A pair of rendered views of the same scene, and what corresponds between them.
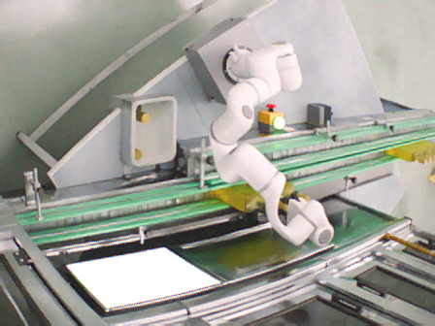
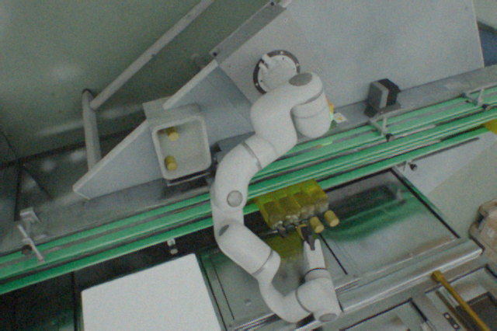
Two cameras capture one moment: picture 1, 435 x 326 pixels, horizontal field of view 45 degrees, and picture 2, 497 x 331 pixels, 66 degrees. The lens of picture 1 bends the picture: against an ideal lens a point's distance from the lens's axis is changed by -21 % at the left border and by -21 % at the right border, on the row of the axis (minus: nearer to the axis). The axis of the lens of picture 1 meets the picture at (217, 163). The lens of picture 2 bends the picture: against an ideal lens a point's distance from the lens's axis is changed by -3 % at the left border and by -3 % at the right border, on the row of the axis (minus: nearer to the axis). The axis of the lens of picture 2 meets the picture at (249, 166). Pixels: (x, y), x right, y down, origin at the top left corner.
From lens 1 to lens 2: 1.21 m
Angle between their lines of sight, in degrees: 29
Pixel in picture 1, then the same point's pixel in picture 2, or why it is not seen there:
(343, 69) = (430, 31)
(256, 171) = (242, 261)
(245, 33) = (281, 33)
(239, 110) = (224, 199)
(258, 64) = (261, 126)
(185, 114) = (226, 116)
